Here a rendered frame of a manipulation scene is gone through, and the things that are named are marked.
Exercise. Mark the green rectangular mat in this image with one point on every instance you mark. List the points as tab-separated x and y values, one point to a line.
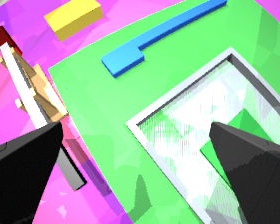
100	106

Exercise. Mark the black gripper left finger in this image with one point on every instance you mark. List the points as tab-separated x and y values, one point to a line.
26	164

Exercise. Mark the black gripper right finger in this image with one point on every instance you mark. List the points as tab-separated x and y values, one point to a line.
252	166

